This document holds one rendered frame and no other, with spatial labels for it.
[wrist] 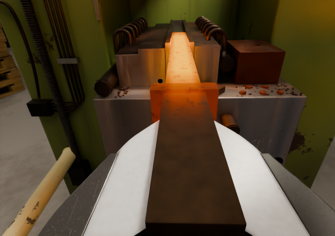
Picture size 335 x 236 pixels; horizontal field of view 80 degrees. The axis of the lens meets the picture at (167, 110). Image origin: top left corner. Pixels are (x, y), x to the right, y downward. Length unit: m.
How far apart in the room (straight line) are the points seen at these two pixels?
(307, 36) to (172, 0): 0.48
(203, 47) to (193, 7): 0.48
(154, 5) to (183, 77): 0.71
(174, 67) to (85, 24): 0.40
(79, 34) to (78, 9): 0.06
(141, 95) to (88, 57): 0.25
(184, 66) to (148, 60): 0.20
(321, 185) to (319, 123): 0.96
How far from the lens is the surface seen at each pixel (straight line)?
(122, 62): 0.41
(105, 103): 0.39
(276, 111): 0.41
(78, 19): 0.58
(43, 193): 0.65
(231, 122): 0.36
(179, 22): 0.79
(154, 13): 0.87
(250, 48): 0.44
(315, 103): 0.71
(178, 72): 0.19
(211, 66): 0.41
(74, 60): 0.59
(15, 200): 1.67
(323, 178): 1.74
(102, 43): 0.57
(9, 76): 3.43
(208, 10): 0.87
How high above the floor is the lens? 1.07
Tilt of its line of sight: 29 degrees down
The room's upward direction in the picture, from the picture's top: 2 degrees counter-clockwise
